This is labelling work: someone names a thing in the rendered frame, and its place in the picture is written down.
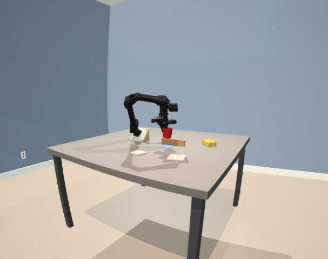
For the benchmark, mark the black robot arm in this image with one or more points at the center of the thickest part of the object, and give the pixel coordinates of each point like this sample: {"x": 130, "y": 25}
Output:
{"x": 162, "y": 101}

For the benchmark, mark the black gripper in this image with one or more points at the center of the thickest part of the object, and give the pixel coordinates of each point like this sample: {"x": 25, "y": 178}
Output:
{"x": 166, "y": 123}

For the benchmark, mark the red cup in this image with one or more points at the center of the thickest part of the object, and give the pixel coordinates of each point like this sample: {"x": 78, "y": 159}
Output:
{"x": 167, "y": 133}

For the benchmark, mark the light brown wooden plank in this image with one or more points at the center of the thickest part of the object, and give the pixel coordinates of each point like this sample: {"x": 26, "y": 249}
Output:
{"x": 173, "y": 142}

